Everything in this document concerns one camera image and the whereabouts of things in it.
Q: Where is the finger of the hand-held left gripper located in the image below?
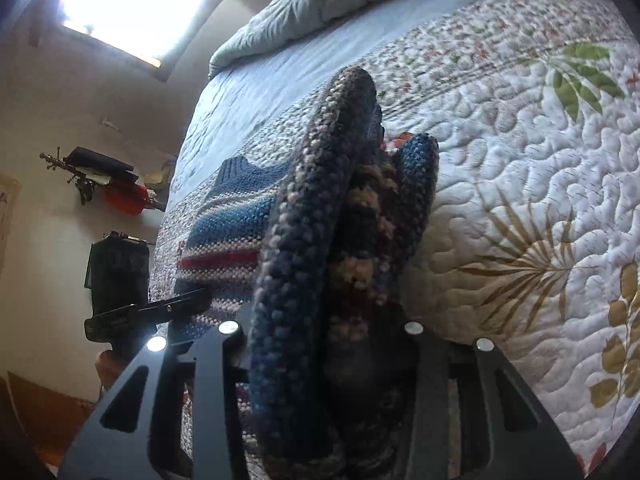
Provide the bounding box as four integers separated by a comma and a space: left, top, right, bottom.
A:
84, 287, 212, 343

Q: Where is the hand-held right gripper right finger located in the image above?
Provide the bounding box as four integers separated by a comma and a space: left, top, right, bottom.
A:
404, 322, 584, 480

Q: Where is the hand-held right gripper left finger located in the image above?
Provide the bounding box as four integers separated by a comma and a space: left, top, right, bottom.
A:
57, 321, 251, 480

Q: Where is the striped knit sweater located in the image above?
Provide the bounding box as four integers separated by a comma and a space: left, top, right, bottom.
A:
172, 66, 441, 480

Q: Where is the black bag on stand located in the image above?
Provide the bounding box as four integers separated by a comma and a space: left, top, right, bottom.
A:
85, 232, 151, 306

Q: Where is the red bag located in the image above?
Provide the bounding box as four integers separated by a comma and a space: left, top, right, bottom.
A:
102, 182, 167, 217

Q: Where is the leaf print quilted bedspread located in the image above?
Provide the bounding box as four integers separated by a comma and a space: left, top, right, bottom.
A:
147, 0, 640, 471

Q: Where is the bright window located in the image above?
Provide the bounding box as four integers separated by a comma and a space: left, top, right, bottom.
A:
57, 0, 241, 68

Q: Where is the grey comforter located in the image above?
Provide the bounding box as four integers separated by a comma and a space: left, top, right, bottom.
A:
207, 0, 586, 81

